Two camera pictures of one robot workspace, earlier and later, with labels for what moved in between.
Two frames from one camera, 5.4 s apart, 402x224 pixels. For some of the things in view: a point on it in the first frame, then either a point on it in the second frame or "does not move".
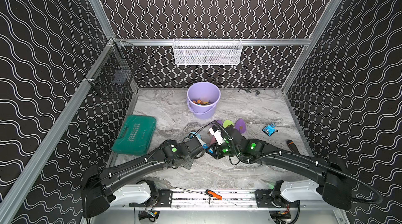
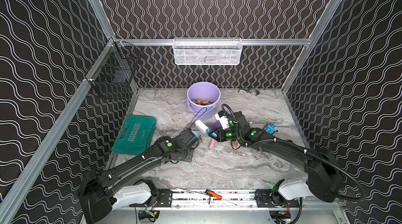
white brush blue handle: [204, 145] → [204, 127]
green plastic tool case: [136, 135] does not move
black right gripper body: [220, 151] → [227, 134]
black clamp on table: [250, 90] does not move
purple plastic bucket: [202, 99] does not move
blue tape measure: [270, 129] does not move
